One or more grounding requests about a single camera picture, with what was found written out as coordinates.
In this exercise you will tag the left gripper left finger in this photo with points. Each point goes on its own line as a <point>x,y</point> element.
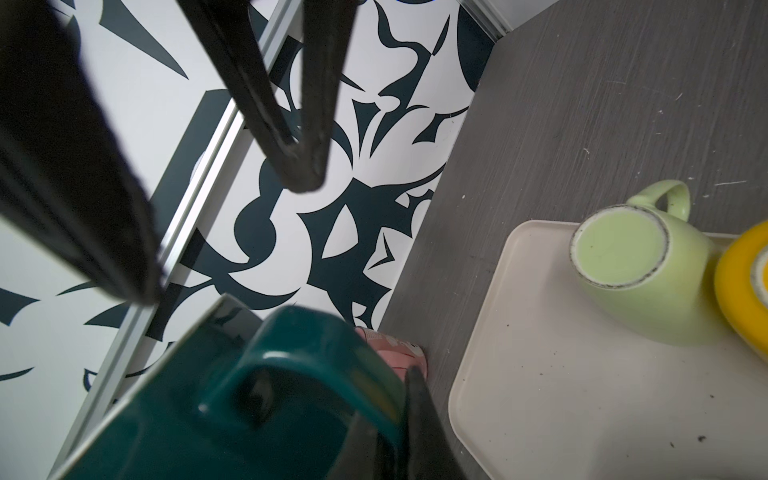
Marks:
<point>64,180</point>

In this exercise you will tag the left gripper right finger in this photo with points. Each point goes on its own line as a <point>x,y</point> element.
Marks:
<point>425,452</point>

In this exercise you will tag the pink ghost print mug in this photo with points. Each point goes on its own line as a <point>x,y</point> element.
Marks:
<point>399,355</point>

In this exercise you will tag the dark green mug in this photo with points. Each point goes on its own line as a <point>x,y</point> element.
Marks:
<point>299,394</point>

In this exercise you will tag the light green mug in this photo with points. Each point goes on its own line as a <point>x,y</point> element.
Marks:
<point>645,265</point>

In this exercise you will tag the yellow mug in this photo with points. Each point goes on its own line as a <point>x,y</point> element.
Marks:
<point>740,284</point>

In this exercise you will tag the beige plastic tray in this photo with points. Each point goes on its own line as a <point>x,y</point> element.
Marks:
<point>550,387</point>

